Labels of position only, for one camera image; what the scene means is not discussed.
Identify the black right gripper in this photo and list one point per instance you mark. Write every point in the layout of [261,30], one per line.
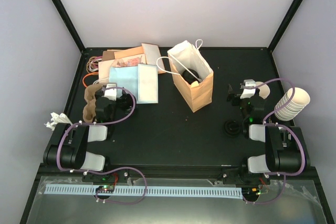
[230,94]

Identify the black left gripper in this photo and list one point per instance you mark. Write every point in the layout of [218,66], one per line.
[118,102]

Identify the single white paper cup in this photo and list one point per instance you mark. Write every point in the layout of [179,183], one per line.
[194,84]

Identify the brown paper takeout bag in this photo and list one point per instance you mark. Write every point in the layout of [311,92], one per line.
[189,55]

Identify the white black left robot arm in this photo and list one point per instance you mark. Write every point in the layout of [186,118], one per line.
[67,147]

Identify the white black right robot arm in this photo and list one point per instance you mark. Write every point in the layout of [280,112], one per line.
[285,148]

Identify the remaining black paper cup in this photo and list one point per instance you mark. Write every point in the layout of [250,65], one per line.
[126,102]

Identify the short white cup stack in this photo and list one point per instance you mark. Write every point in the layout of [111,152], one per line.
[264,90]

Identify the stack of black lids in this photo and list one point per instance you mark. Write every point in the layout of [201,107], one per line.
[231,128]

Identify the brown white flat paper bag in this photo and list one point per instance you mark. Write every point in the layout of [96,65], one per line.
[153,56]

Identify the tall white cup stack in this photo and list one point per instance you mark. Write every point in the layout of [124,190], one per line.
[291,104]

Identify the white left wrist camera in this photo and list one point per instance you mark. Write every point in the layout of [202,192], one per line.
[110,91]

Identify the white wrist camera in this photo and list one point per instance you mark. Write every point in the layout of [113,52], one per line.
[248,89]
[110,91]

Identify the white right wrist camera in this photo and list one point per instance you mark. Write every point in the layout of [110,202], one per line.
[248,89]

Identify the black enclosure frame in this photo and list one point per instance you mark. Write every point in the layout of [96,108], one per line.
[234,54]

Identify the bundle of bag handles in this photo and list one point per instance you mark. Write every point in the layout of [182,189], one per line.
[92,68]

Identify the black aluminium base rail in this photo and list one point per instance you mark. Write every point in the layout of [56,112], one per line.
[238,175]

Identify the light blue cable duct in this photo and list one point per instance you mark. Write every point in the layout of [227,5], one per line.
[149,191]

